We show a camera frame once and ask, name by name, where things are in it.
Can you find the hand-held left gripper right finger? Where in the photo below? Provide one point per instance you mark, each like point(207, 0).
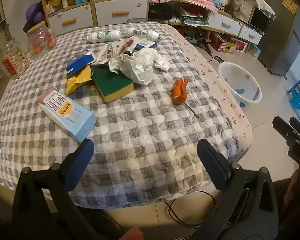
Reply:
point(212, 165)

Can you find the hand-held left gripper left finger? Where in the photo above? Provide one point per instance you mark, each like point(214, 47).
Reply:
point(80, 160)

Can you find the light blue carton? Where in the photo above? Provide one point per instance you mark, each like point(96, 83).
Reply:
point(72, 120)

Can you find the white plastic bin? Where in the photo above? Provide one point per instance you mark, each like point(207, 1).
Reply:
point(230, 77)

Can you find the yellow green sponge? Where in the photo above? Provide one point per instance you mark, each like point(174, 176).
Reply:
point(110, 82)

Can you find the person's right forearm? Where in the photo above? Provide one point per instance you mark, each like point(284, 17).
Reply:
point(296, 210)

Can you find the grey white checkered blanket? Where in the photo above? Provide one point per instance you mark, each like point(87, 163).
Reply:
point(145, 135)

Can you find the dark grey refrigerator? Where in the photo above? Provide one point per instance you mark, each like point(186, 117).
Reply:
point(282, 50)

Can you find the orange peel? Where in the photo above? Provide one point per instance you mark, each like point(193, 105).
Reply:
point(178, 92)

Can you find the light blue cardboard box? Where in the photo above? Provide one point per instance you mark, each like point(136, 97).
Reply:
point(254, 50)

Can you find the person's foot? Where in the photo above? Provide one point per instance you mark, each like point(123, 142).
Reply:
point(132, 233)

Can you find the red picture box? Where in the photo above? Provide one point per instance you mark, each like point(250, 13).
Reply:
point(240, 44)

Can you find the small blue box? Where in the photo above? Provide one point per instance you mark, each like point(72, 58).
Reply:
point(77, 63)

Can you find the narrow white cabinet drawer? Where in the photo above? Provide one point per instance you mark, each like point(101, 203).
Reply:
point(250, 35)

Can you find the red yellow cardboard box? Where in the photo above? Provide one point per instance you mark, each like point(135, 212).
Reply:
point(222, 43)

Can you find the black microwave oven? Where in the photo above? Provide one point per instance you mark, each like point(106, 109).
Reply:
point(260, 21)

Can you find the crumpled white paper bag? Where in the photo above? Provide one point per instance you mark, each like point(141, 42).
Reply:
point(137, 67)

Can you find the spare hand-held gripper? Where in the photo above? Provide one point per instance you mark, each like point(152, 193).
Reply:
point(197, 35)
point(207, 45)

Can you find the torn white paper wrapper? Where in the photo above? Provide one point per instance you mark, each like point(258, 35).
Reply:
point(108, 52)

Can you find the wide white cabinet drawer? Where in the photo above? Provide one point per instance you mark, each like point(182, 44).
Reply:
point(225, 25)

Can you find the glass jar of wooden pieces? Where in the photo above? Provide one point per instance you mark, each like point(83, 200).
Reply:
point(13, 60)

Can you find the printed snack wrapper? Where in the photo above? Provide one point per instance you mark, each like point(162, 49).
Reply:
point(125, 45)

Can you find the yellow paper note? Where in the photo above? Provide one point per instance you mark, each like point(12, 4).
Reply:
point(288, 3)

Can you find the floral cover cloth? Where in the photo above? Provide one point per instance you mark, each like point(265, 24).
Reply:
point(260, 5)

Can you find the white plastic bottle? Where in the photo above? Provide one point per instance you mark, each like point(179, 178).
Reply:
point(142, 33)
point(103, 36)

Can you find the glass jar of orange balls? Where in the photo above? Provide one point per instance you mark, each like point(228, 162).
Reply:
point(41, 40)

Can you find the flat blue white box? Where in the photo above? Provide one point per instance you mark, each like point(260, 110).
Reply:
point(146, 45)

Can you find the grey shelf drawer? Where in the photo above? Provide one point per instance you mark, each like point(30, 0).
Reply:
point(70, 21)
point(121, 12)

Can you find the stack of paper bags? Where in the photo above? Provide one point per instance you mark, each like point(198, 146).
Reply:
point(192, 20)

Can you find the purple plush toy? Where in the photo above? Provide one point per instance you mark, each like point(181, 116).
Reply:
point(35, 17)

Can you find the white shelf unit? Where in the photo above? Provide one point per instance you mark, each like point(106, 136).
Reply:
point(2, 31)

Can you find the low wooden cabinet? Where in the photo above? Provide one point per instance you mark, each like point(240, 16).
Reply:
point(180, 12)

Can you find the tall wooden shelf cabinet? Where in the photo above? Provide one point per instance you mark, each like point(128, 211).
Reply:
point(90, 2)

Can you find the small white bottle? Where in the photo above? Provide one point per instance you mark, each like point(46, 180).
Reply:
point(64, 2)

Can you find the black electronic box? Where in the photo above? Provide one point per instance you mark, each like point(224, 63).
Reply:
point(160, 11)

